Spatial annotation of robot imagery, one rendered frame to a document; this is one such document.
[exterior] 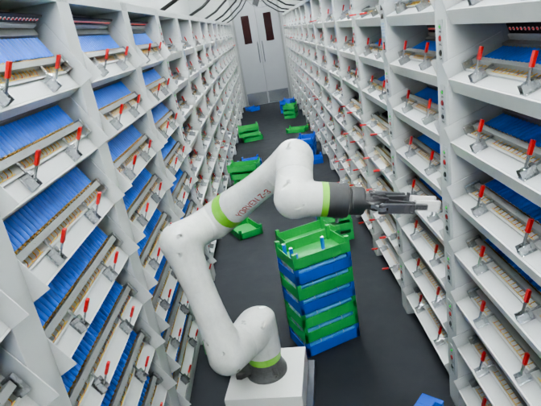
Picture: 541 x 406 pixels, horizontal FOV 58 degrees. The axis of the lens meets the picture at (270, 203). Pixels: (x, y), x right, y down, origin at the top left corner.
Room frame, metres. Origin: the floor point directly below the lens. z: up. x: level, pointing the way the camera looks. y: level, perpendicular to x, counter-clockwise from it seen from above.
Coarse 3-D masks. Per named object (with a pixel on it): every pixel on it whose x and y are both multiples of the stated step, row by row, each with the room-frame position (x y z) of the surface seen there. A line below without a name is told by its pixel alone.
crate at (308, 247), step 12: (324, 228) 2.25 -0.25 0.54; (300, 240) 2.19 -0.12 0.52; (312, 240) 2.22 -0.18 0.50; (324, 240) 2.22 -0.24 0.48; (336, 240) 2.18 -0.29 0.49; (348, 240) 2.07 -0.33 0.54; (276, 252) 2.14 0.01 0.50; (288, 252) 2.16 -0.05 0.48; (300, 252) 2.13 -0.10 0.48; (312, 252) 2.11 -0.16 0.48; (324, 252) 2.02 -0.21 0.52; (336, 252) 2.04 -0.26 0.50; (288, 264) 2.02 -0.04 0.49; (300, 264) 1.97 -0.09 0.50; (312, 264) 2.00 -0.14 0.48
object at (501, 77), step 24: (528, 24) 1.32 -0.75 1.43; (480, 48) 1.32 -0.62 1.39; (504, 48) 1.40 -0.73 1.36; (528, 48) 1.28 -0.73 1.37; (456, 72) 1.48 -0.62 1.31; (480, 72) 1.31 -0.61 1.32; (504, 72) 1.26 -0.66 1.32; (528, 72) 1.06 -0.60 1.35; (480, 96) 1.28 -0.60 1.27; (504, 96) 1.13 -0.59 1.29; (528, 96) 1.04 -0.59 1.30
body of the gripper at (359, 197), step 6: (354, 186) 1.20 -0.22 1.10; (354, 192) 1.17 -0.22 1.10; (360, 192) 1.17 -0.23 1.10; (354, 198) 1.16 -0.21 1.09; (360, 198) 1.16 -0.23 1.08; (366, 198) 1.18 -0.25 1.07; (354, 204) 1.15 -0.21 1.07; (360, 204) 1.15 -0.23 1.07; (366, 204) 1.15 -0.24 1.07; (372, 204) 1.15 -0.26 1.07; (378, 204) 1.15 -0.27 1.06; (354, 210) 1.16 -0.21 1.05; (360, 210) 1.16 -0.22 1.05
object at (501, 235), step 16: (480, 176) 1.48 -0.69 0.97; (448, 192) 1.48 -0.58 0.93; (464, 192) 1.48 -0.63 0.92; (464, 208) 1.39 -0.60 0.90; (496, 208) 1.30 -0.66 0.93; (480, 224) 1.27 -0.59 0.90; (496, 224) 1.23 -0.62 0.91; (512, 224) 1.19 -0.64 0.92; (496, 240) 1.17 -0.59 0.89; (512, 240) 1.12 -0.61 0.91; (512, 256) 1.09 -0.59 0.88; (528, 256) 1.03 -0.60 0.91; (528, 272) 1.02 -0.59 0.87
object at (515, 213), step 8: (480, 184) 1.44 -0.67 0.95; (488, 192) 1.37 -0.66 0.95; (488, 200) 1.35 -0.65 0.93; (496, 200) 1.30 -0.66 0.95; (504, 208) 1.25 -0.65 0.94; (512, 208) 1.22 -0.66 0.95; (504, 216) 1.23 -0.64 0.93; (512, 216) 1.21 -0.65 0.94; (520, 216) 1.17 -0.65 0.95; (536, 224) 1.10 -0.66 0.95; (536, 232) 1.09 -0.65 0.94
